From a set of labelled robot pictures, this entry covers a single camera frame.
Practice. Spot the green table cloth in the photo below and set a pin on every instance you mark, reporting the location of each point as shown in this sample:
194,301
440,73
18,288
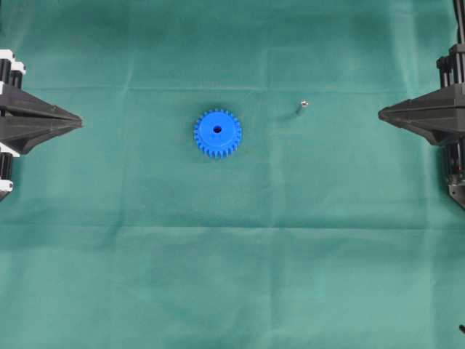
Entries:
332,229

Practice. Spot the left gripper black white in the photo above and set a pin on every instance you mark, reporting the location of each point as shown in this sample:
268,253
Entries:
22,134

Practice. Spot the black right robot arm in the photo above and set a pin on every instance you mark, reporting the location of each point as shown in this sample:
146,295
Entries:
438,117

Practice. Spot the small metal shaft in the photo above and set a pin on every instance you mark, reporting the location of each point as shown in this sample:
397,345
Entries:
304,104

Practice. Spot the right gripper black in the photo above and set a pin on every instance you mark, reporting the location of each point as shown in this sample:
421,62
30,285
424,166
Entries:
451,70

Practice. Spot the blue plastic gear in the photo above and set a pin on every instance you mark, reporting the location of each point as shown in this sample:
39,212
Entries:
217,133

